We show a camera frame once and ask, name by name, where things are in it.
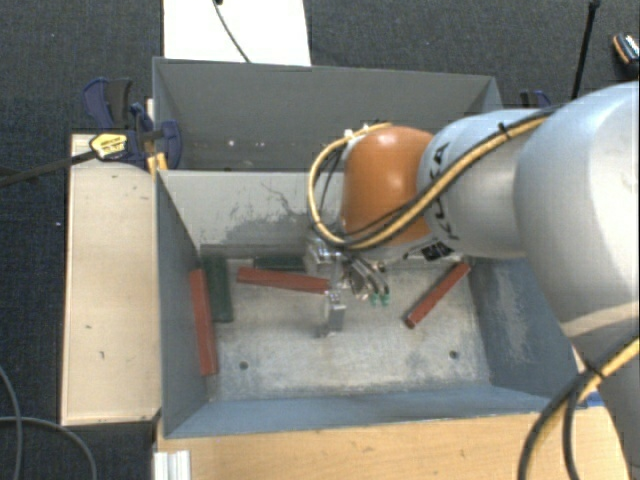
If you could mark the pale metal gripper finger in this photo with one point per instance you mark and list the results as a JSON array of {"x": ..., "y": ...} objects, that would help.
[
  {"x": 337, "y": 317},
  {"x": 322, "y": 330}
]

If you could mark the grey metal bin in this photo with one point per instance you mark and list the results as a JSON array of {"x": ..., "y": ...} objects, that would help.
[{"x": 320, "y": 368}]

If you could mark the dark green flat block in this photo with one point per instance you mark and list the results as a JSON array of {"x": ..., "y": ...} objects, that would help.
[
  {"x": 220, "y": 293},
  {"x": 277, "y": 263}
]

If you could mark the red-brown flat block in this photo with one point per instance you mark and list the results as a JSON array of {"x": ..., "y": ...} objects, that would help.
[
  {"x": 280, "y": 280},
  {"x": 437, "y": 295},
  {"x": 204, "y": 323}
]

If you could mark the pale wood flat board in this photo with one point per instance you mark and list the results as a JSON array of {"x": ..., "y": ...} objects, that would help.
[{"x": 110, "y": 288}]

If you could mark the black cylinder on white bracket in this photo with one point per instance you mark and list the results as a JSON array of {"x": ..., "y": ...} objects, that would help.
[{"x": 436, "y": 252}]

